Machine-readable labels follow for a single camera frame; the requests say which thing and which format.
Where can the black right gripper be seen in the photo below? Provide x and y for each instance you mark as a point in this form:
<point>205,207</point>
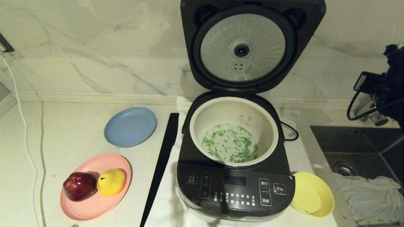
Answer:
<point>393,101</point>

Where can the yellow bowl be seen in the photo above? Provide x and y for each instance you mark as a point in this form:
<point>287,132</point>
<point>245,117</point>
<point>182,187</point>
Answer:
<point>312,195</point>

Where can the chopped green vegetable bits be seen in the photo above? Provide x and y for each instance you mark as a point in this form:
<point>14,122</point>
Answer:
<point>230,143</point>

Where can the black rice cooker lid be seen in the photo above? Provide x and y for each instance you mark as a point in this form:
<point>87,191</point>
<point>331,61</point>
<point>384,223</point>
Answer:
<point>195,63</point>

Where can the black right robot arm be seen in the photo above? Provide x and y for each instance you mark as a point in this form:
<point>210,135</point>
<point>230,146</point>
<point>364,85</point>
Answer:
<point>394,63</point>

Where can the white inner pot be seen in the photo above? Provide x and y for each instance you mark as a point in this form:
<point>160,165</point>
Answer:
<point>221,110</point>

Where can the black rice cooker body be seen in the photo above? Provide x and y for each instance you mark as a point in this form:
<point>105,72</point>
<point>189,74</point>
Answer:
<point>233,189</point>

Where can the white towel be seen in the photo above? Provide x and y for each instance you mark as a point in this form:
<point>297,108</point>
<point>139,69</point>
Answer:
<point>164,209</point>

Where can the chrome faucet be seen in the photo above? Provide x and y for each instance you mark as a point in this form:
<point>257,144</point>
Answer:
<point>377,119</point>

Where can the stainless steel sink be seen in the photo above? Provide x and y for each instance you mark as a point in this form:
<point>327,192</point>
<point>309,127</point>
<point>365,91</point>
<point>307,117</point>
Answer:
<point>347,142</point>

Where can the round sink drain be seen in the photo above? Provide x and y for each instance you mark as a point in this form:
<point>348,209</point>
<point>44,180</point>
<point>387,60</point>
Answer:
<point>344,169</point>

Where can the white cloth in sink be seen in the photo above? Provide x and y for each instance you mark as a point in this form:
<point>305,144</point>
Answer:
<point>369,198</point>

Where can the black flat panel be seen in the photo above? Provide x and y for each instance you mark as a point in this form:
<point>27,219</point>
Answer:
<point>164,151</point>

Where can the blue round plate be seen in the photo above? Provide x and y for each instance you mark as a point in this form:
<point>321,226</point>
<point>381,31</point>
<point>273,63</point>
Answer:
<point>131,127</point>

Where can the yellow pear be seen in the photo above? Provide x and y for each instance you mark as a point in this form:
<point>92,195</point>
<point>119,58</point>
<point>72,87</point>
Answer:
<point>111,182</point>

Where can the pink round plate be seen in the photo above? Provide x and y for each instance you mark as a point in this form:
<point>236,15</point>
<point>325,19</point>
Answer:
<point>94,208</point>

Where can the dark red apple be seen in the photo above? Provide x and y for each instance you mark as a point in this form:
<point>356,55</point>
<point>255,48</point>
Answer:
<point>79,186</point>

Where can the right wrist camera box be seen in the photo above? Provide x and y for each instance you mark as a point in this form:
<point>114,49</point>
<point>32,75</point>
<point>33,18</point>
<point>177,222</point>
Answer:
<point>364,82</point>

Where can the black wall fixture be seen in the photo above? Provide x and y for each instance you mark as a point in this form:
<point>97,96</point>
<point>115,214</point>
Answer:
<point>5,44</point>

